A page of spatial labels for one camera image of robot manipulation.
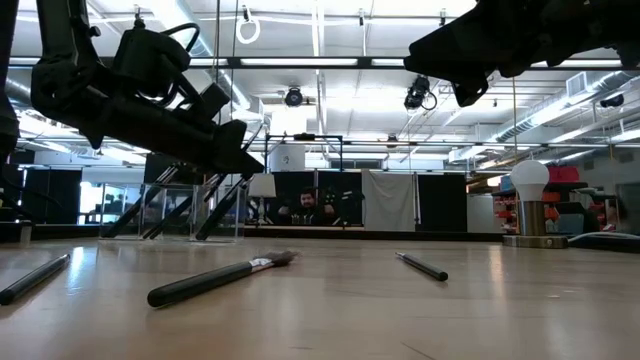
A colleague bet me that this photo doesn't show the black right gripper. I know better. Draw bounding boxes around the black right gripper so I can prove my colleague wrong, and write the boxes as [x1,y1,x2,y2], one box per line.
[403,0,556,109]

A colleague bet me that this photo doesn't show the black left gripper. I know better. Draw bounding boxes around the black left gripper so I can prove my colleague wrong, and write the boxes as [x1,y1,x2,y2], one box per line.
[114,97,265,176]

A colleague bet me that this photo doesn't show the black powder brush silver ferrule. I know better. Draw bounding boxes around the black powder brush silver ferrule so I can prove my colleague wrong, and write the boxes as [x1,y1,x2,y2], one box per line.
[193,174,251,242]

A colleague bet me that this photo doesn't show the thin black makeup brush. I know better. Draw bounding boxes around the thin black makeup brush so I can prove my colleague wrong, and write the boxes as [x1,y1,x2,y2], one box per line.
[142,172,227,241]

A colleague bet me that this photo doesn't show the small black makeup brush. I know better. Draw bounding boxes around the small black makeup brush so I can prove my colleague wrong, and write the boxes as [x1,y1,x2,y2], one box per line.
[101,163,180,240]

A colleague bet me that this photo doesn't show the clear acrylic brush organizer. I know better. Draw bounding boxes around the clear acrylic brush organizer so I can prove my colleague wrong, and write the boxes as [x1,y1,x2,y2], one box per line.
[98,182,247,245]

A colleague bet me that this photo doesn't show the large brush brown fluffy bristles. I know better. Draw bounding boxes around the large brush brown fluffy bristles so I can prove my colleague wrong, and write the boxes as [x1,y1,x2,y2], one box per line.
[146,249,299,309]

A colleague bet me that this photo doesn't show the white shade table lamp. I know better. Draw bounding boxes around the white shade table lamp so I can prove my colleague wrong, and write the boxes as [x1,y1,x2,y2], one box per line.
[247,172,278,226]

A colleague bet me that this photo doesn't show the person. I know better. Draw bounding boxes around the person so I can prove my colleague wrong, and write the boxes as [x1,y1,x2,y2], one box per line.
[277,186,336,226]

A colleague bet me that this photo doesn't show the black monitor screen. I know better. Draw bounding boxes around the black monitor screen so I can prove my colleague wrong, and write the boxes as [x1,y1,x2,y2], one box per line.
[143,152,201,186]

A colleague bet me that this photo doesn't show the black curtain panel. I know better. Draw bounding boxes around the black curtain panel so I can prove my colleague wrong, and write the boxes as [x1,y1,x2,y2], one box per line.
[22,167,83,225]
[272,170,363,227]
[416,172,468,233]

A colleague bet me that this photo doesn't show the white air vent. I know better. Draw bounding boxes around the white air vent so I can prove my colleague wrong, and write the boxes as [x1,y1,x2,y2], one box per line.
[565,71,588,98]

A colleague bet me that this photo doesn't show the brass lamp with white bulb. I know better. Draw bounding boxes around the brass lamp with white bulb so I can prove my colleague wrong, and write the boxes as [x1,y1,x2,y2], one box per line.
[501,159,569,250]

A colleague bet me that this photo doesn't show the shelf with red bins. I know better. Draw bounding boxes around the shelf with red bins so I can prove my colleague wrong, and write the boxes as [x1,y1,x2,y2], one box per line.
[491,164,619,235]

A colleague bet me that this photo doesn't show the white hanging cloth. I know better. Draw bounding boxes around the white hanging cloth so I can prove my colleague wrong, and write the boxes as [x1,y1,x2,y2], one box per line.
[360,169,417,233]

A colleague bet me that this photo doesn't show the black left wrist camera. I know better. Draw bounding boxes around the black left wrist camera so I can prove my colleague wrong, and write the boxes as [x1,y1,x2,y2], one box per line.
[198,81,233,124]

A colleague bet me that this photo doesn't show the black gantry frame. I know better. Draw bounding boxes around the black gantry frame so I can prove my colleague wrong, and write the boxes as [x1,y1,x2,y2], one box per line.
[264,133,345,174]

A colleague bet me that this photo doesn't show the black ceiling light rail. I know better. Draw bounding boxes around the black ceiling light rail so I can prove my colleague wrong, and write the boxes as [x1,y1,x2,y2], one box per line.
[7,55,640,71]

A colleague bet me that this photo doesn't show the silver ceiling duct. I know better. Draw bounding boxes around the silver ceiling duct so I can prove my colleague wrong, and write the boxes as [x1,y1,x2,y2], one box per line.
[492,69,640,144]

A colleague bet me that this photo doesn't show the white hanging cable loop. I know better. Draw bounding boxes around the white hanging cable loop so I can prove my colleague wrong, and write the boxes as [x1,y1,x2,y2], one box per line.
[235,4,262,46]

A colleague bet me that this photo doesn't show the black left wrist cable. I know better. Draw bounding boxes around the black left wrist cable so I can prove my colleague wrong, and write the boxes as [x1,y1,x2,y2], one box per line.
[159,22,201,54]

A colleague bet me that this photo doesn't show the black table edge frame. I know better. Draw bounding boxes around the black table edge frame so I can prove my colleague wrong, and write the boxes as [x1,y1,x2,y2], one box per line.
[0,222,640,254]

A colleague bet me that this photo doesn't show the white lamp cable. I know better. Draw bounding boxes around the white lamp cable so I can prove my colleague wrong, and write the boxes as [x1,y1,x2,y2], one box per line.
[566,230,640,247]

